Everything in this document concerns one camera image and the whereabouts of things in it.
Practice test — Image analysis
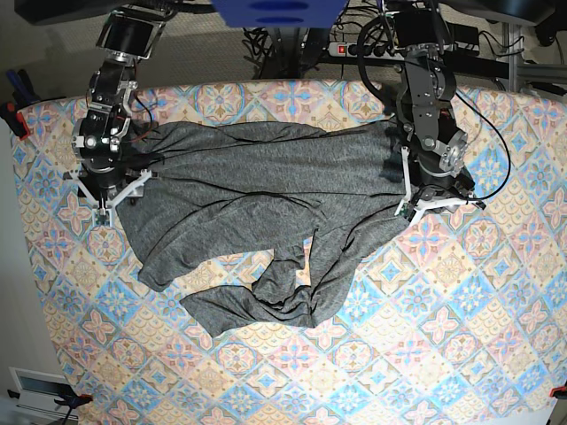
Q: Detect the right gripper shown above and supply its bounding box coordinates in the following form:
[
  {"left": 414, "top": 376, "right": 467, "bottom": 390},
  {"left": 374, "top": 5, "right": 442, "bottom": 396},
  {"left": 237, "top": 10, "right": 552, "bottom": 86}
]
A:
[{"left": 64, "top": 111, "right": 158, "bottom": 224}]

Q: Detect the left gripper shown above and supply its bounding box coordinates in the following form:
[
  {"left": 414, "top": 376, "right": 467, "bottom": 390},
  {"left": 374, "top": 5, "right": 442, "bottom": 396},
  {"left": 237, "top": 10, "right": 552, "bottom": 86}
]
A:
[{"left": 394, "top": 120, "right": 485, "bottom": 220}]

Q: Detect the grey t-shirt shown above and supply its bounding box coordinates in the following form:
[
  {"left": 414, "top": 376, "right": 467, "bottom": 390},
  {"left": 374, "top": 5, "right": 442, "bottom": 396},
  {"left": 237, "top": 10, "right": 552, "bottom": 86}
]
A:
[{"left": 117, "top": 121, "right": 408, "bottom": 336}]

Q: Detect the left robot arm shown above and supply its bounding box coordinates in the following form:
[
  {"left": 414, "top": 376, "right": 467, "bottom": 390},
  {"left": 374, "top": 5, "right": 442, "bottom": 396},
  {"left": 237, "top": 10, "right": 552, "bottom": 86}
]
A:
[{"left": 356, "top": 1, "right": 485, "bottom": 225}]

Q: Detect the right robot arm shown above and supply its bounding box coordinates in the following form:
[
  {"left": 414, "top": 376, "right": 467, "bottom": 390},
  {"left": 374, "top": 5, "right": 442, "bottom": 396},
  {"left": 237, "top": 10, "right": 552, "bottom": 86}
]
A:
[{"left": 64, "top": 5, "right": 175, "bottom": 226}]

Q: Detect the red black clamp left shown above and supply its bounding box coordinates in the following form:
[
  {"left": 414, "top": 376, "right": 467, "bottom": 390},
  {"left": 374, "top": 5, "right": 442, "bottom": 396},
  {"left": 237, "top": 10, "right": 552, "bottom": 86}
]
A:
[{"left": 1, "top": 69, "right": 36, "bottom": 140}]

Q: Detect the patterned tablecloth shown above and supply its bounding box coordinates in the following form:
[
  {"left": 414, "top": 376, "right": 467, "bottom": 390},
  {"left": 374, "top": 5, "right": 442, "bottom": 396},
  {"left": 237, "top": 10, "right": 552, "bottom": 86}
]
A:
[{"left": 10, "top": 88, "right": 566, "bottom": 424}]

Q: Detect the power strip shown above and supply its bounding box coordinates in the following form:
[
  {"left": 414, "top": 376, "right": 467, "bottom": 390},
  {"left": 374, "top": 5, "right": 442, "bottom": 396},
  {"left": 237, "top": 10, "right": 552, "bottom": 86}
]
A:
[{"left": 327, "top": 42, "right": 404, "bottom": 62}]

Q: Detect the red clamp bottom left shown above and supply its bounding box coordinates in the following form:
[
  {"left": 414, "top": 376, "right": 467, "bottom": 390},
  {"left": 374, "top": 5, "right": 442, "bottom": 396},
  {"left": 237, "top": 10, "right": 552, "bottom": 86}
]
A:
[{"left": 54, "top": 394, "right": 93, "bottom": 411}]

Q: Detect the red clamp bottom right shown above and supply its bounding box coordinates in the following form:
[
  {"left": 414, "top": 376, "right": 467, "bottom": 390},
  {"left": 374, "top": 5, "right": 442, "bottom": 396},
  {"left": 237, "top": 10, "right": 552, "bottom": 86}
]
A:
[{"left": 549, "top": 383, "right": 567, "bottom": 400}]

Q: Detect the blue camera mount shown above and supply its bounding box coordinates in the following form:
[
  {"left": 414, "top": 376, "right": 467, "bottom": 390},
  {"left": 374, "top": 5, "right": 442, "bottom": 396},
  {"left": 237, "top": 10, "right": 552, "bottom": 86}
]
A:
[{"left": 212, "top": 0, "right": 346, "bottom": 28}]

